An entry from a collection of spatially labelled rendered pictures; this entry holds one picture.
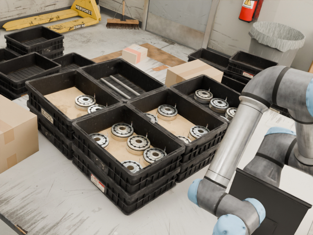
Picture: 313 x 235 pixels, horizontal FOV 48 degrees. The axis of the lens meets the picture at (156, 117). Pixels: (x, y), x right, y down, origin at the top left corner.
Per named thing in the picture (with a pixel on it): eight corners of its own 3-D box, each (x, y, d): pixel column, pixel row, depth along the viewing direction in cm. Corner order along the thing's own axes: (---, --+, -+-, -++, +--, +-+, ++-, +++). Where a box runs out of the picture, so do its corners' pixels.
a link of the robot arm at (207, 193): (251, 51, 106) (179, 197, 103) (286, 59, 99) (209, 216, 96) (261, 67, 115) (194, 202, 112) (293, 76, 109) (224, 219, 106)
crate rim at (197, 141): (227, 127, 165) (229, 123, 163) (186, 151, 146) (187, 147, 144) (167, 90, 186) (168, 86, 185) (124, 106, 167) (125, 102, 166)
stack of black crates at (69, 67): (73, 85, 325) (73, 51, 306) (97, 98, 313) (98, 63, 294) (38, 100, 296) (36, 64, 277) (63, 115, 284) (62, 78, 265)
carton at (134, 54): (133, 52, 269) (134, 44, 265) (146, 58, 265) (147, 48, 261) (121, 59, 257) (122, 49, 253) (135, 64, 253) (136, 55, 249)
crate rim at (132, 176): (186, 151, 146) (187, 147, 144) (132, 182, 126) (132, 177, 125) (124, 106, 167) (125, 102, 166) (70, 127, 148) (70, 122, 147)
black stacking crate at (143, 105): (222, 143, 170) (228, 124, 164) (182, 168, 151) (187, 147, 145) (164, 105, 191) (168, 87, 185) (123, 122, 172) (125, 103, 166)
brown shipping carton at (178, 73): (187, 106, 215) (193, 83, 206) (163, 90, 227) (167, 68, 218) (217, 93, 234) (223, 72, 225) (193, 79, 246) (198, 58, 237)
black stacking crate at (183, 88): (255, 123, 189) (261, 106, 183) (222, 143, 170) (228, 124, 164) (199, 91, 210) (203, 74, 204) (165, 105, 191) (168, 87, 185)
